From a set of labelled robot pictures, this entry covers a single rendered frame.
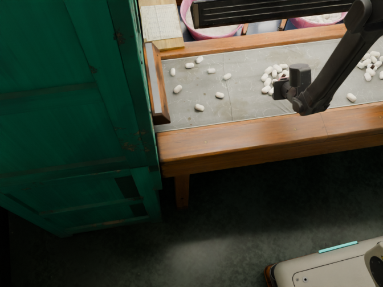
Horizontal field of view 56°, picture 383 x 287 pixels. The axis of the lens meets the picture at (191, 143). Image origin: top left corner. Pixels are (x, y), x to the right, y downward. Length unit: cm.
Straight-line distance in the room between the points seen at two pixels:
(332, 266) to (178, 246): 72
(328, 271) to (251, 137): 73
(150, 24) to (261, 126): 59
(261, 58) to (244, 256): 99
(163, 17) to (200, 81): 31
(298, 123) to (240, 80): 27
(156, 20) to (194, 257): 113
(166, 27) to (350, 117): 76
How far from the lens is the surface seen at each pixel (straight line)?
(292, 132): 130
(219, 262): 191
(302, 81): 112
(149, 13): 153
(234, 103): 134
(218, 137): 124
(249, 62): 145
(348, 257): 177
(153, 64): 127
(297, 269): 169
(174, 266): 190
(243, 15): 114
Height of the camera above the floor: 189
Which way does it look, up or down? 66 degrees down
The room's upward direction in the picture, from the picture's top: 3 degrees clockwise
